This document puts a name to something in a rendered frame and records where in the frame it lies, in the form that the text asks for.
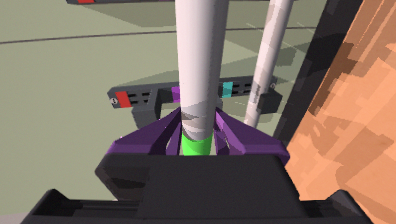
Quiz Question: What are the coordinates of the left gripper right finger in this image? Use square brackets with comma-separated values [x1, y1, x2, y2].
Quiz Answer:
[213, 107, 291, 167]

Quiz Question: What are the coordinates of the white bar with green ends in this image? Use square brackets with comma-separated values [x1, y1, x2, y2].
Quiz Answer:
[175, 0, 229, 155]

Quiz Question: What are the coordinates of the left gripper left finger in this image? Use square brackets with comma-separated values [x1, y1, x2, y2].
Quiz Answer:
[104, 107, 182, 156]

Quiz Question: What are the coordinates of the white bar with red end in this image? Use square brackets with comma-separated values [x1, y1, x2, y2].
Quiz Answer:
[244, 0, 294, 128]

